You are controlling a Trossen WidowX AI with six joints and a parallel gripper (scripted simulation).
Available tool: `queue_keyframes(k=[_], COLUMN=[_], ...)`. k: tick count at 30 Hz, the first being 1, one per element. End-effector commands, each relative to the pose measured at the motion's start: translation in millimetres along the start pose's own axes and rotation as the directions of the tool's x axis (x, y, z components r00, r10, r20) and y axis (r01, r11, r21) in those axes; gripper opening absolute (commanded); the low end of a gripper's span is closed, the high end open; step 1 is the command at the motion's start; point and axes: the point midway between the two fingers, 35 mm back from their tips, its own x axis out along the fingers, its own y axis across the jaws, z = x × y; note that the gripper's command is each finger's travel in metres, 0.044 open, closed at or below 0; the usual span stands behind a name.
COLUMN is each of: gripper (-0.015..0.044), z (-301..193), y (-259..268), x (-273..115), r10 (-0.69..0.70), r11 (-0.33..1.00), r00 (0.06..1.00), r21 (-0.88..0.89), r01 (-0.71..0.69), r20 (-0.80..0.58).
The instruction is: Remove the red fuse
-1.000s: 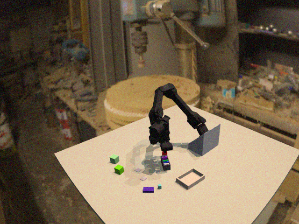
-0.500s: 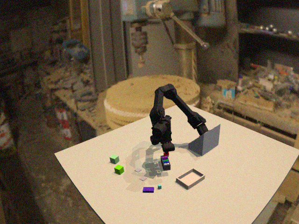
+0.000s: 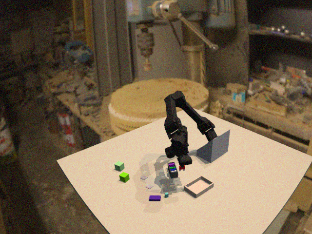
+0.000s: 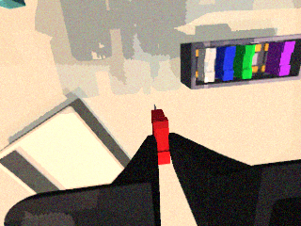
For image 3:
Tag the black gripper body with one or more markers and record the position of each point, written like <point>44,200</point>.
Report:
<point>184,159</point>

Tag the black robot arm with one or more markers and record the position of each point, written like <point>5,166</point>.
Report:
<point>179,132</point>

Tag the cream shallow square tray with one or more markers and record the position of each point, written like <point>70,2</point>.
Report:
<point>198,186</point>

